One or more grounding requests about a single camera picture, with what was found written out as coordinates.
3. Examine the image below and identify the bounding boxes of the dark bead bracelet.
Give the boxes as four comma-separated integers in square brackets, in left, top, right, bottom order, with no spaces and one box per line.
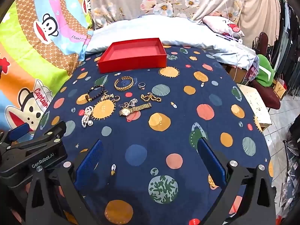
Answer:
[85,85,105,102]

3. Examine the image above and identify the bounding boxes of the gold wrist watch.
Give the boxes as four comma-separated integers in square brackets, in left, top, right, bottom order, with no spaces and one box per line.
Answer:
[119,103,152,117]

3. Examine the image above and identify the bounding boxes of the white pink cartoon pillow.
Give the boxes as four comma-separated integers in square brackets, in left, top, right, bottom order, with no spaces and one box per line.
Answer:
[202,15,245,37]

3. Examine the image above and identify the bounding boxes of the maroon chair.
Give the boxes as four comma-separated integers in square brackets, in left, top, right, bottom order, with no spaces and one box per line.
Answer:
[252,31,282,109]

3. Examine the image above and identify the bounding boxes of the wooden stool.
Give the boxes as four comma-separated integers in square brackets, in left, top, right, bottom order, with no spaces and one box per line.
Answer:
[238,84,272,132]

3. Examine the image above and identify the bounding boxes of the gold bangle bracelet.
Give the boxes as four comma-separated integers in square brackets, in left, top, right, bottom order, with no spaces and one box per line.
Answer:
[114,76,134,91]

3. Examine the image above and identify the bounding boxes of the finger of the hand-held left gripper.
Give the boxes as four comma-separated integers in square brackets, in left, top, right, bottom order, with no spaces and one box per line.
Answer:
[35,121,67,146]
[7,122,30,144]

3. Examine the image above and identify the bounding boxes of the silver pendant necklace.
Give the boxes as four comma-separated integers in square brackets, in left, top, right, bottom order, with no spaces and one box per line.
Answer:
[119,98,139,109]

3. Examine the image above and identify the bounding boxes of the dark plastic bags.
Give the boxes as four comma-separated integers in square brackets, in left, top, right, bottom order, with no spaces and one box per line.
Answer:
[282,119,300,216]

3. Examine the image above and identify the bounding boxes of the cardboard box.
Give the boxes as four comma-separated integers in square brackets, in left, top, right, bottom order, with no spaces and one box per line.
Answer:
[228,64,249,83]

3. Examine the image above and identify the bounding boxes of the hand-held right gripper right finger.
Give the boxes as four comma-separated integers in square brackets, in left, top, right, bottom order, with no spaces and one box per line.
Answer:
[197,138,277,225]

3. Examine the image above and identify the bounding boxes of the thin gold chain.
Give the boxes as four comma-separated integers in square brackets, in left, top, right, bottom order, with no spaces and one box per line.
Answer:
[101,89,115,102]

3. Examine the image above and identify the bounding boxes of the gold chain bracelet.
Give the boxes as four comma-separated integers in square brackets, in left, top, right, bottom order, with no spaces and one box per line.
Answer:
[140,92,162,103]

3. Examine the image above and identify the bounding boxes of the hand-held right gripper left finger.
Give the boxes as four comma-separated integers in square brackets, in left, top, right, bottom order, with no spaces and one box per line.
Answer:
[25,139,104,225]

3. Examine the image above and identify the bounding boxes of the beige curtain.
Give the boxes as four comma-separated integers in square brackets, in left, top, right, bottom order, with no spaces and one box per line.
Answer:
[239,0,282,47]

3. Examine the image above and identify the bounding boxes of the hanging clothes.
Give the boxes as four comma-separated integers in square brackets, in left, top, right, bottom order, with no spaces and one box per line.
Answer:
[277,0,300,94]

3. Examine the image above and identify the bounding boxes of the red shallow box tray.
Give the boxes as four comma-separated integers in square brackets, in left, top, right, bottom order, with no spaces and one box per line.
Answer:
[98,37,167,74]

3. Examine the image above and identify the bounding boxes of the green cloth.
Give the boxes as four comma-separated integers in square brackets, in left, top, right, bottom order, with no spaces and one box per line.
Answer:
[254,54,276,87]

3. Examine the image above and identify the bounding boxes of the white cable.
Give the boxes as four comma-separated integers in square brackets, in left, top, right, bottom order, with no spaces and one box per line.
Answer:
[223,0,245,82]

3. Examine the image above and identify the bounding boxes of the colourful monkey print blanket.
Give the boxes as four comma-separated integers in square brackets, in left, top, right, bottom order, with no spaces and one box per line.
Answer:
[0,0,94,136]

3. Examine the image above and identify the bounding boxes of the white pearl bracelet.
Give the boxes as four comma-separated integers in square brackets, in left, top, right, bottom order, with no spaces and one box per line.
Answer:
[81,106,94,129]

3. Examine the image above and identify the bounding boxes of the light blue pillow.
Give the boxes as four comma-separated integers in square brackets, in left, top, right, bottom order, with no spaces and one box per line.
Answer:
[85,15,257,71]

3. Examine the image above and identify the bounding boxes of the navy planet print blanket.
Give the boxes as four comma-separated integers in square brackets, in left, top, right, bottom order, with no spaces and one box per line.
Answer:
[33,44,275,225]

